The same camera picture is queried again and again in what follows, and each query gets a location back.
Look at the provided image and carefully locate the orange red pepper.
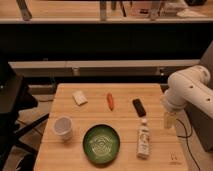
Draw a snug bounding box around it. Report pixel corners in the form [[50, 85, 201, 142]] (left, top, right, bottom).
[[107, 93, 114, 111]]

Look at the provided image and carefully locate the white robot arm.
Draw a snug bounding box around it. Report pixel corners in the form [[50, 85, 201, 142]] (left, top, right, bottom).
[[161, 65, 213, 129]]

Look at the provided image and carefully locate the black rectangular remote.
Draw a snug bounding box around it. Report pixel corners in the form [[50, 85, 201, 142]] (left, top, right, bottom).
[[132, 99, 146, 117]]

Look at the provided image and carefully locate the white squeeze bottle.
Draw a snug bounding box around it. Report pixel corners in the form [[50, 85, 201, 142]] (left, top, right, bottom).
[[137, 118, 149, 159]]

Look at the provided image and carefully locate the grey cabinet at right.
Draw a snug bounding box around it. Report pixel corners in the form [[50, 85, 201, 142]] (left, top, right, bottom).
[[184, 41, 213, 153]]

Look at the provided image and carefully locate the green round plate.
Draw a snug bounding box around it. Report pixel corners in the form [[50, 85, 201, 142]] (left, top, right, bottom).
[[82, 124, 120, 165]]

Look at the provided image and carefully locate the white folded sponge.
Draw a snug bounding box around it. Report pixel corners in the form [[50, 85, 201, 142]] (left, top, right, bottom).
[[72, 91, 87, 106]]

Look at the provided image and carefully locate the clear plastic cup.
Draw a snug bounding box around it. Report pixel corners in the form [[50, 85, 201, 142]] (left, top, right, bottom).
[[53, 117, 72, 140]]

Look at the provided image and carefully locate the black office chair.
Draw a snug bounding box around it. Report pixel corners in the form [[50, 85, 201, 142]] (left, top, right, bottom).
[[0, 57, 49, 171]]

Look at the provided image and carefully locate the black cable on floor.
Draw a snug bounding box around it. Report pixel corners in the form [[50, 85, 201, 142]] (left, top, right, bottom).
[[176, 118, 202, 171]]

